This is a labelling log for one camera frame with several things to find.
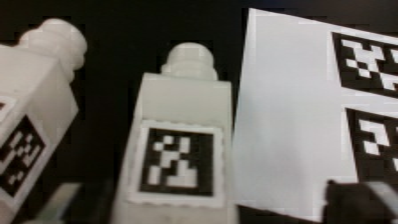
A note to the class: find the white table leg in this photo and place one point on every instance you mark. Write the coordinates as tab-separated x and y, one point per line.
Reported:
38	104
175	187

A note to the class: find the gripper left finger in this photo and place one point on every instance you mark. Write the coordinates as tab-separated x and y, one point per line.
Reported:
79	204

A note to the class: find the white sheet with markers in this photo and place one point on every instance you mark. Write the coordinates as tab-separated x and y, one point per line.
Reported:
317	113

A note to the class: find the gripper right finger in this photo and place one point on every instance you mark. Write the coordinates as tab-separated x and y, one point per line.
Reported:
361	203

